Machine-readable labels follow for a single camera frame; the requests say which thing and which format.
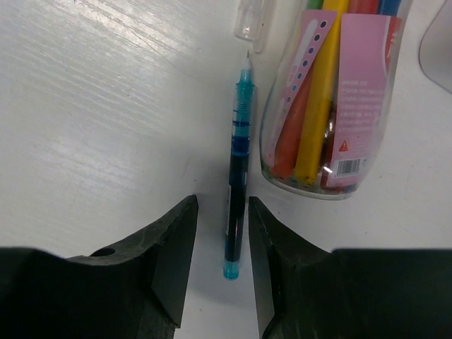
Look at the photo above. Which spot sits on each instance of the clear pen cap by jar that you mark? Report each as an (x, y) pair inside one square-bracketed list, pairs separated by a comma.
[(253, 22)]

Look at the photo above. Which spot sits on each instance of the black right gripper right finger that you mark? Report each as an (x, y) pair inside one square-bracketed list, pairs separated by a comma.
[(302, 291)]

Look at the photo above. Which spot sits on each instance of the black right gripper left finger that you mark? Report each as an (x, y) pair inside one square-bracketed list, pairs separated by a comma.
[(134, 288)]

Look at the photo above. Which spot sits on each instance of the white compartment tray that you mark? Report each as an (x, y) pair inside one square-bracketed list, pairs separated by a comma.
[(435, 49)]

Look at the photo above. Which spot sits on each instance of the teal pen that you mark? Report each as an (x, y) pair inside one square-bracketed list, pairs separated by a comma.
[(238, 171)]

